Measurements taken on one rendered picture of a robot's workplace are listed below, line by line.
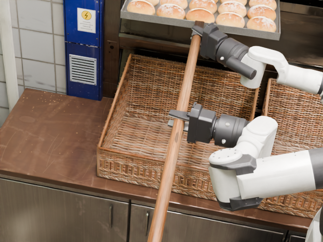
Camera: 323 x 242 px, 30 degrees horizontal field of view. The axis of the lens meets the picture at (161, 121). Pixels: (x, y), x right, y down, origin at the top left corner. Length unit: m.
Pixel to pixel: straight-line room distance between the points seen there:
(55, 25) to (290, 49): 0.97
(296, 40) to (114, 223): 1.02
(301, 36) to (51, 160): 1.09
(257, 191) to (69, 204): 1.21
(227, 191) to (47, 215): 1.26
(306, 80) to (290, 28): 0.56
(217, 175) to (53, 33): 1.40
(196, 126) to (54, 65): 1.20
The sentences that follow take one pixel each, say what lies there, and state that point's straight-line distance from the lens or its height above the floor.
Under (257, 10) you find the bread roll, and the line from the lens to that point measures 2.16.
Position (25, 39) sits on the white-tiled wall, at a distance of 2.68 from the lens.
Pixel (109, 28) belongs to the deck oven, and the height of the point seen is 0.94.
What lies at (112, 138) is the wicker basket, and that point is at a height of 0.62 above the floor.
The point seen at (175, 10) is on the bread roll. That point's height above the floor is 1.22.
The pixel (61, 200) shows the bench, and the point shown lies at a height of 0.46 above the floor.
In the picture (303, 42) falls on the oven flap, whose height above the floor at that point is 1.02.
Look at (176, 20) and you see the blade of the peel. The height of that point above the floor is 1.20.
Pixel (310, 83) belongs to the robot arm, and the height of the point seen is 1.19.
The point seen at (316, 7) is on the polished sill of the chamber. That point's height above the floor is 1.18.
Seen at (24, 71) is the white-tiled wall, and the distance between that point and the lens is 2.79.
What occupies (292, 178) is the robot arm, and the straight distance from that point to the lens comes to 1.34.
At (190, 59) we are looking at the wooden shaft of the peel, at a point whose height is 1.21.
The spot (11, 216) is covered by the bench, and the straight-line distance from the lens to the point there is 2.61.
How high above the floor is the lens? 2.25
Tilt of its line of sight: 40 degrees down
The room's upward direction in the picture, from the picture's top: 5 degrees clockwise
